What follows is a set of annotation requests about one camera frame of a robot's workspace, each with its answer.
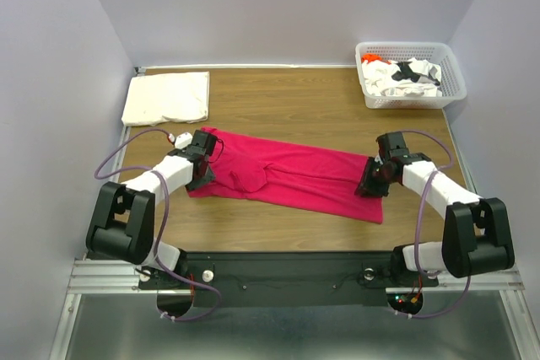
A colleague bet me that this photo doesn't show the orange garment in basket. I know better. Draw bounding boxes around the orange garment in basket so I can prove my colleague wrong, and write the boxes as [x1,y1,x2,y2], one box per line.
[360,53,385,63]

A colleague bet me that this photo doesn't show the white plastic basket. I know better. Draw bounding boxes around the white plastic basket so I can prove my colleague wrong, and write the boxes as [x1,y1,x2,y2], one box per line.
[355,41,467,109]

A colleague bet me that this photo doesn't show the white crumpled shirt in basket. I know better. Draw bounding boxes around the white crumpled shirt in basket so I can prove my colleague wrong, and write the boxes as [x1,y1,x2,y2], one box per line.
[360,54,442,97]

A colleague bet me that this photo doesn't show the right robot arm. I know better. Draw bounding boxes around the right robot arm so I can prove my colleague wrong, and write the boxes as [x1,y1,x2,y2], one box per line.
[355,132,515,284]

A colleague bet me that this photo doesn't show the pink t-shirt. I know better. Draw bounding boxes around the pink t-shirt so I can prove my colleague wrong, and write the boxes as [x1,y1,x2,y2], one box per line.
[188,127,383,223]

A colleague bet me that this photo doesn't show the black white garment in basket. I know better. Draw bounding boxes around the black white garment in basket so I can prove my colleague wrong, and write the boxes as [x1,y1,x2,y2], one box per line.
[391,62,420,83]

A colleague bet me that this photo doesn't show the aluminium frame rail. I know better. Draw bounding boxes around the aluminium frame rail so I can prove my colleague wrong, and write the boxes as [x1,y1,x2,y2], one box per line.
[67,260,525,294]

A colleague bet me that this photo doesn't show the folded white t-shirt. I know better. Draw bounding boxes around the folded white t-shirt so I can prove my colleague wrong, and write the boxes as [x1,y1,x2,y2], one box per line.
[121,72,210,126]

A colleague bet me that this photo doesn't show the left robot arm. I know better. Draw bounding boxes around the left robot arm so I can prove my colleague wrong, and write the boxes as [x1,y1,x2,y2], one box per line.
[85,130,219,287]

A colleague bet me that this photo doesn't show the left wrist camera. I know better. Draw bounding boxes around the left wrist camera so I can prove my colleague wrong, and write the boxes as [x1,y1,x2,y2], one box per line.
[167,132,192,149]

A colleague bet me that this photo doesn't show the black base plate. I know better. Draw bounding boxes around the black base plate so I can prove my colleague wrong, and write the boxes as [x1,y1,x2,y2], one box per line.
[138,251,440,309]

